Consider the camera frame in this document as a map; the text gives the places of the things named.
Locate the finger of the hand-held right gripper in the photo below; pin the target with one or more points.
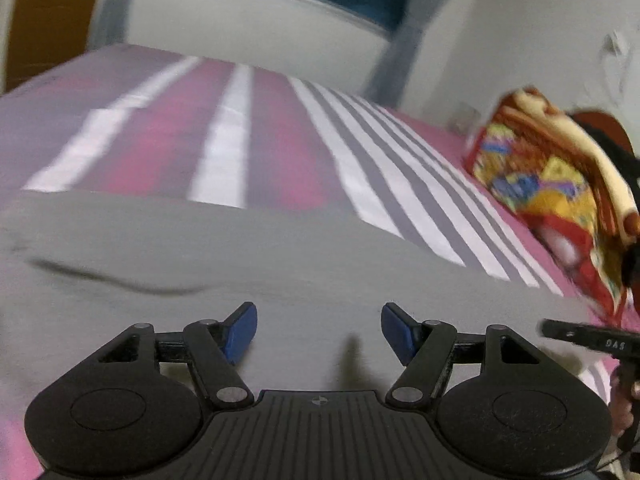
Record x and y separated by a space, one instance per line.
590 337

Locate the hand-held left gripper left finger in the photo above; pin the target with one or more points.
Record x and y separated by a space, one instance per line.
243 329

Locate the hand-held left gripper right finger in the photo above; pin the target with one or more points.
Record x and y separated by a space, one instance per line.
395 329

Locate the grey pants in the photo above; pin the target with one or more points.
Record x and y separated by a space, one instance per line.
300 270

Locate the person's right hand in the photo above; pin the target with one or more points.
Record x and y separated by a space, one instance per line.
621 410

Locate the colourful printed blanket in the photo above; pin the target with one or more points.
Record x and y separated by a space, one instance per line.
550 180

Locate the brown wooden headboard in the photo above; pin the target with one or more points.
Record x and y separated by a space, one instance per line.
607 127

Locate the pink grey striped bed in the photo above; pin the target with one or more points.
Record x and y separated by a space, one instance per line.
150 135

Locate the grey curtain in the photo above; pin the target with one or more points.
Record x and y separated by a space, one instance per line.
112 5
415 35

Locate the brown wooden door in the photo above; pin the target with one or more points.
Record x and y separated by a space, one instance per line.
45 15

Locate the white wall hook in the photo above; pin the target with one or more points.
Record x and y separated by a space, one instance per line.
616 42

